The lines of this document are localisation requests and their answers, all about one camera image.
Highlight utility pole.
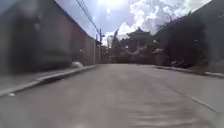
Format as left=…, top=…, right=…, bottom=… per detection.
left=98, top=28, right=105, bottom=65

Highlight grey concrete road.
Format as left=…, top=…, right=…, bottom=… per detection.
left=0, top=63, right=224, bottom=128

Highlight building with curved roof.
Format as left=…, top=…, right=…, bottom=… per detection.
left=125, top=27, right=152, bottom=55

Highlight raised concrete kerb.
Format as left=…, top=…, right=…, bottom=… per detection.
left=0, top=65, right=98, bottom=98

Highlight low concrete kerb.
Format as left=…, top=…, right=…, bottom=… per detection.
left=152, top=64, right=224, bottom=80

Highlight grey concrete pavement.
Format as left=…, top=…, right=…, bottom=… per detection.
left=0, top=67, right=86, bottom=92

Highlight dark building with sloped roof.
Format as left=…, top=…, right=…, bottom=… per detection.
left=188, top=0, right=224, bottom=73

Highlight tall red brick wall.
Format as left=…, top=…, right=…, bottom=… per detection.
left=0, top=0, right=98, bottom=76

